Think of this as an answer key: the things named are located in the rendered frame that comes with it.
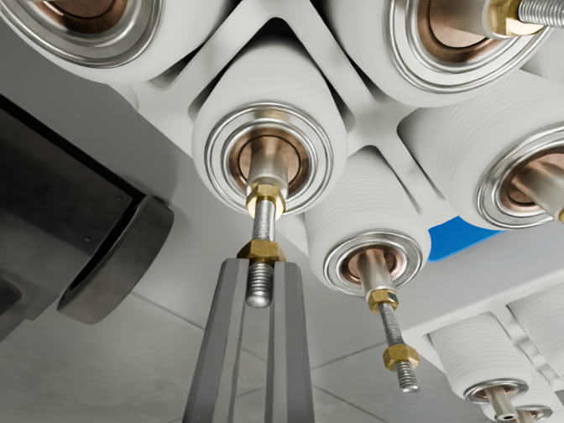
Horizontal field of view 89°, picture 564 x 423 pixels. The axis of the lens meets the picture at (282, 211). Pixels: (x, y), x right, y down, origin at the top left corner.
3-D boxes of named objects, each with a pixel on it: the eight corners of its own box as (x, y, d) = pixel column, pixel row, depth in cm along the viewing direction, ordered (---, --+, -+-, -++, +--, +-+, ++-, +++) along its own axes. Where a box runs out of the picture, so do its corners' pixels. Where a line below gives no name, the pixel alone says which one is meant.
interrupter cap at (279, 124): (336, 94, 15) (339, 98, 14) (328, 209, 20) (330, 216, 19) (192, 100, 15) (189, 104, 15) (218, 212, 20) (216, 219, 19)
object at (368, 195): (314, 196, 41) (331, 310, 26) (288, 138, 35) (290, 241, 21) (382, 173, 38) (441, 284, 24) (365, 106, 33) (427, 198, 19)
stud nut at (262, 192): (245, 209, 15) (243, 220, 14) (248, 181, 14) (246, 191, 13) (283, 214, 15) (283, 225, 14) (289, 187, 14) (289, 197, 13)
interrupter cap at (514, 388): (474, 403, 41) (477, 409, 40) (452, 387, 37) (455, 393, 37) (533, 389, 38) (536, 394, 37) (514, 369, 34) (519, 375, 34)
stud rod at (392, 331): (370, 284, 22) (403, 395, 16) (367, 276, 21) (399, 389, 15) (383, 280, 22) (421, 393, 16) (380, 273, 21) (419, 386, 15)
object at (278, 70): (321, 28, 28) (360, 73, 14) (318, 124, 34) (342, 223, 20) (224, 33, 29) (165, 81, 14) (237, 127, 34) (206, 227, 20)
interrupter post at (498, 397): (486, 393, 39) (501, 422, 36) (480, 387, 37) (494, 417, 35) (505, 388, 38) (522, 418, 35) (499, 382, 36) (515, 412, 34)
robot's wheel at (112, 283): (127, 248, 57) (69, 347, 41) (104, 233, 55) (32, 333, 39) (190, 192, 49) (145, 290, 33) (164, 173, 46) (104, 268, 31)
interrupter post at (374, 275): (358, 274, 24) (368, 310, 21) (351, 256, 22) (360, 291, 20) (388, 266, 23) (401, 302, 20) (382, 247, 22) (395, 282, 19)
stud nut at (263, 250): (236, 266, 12) (232, 283, 11) (238, 236, 11) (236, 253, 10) (283, 271, 12) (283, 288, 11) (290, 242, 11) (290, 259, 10)
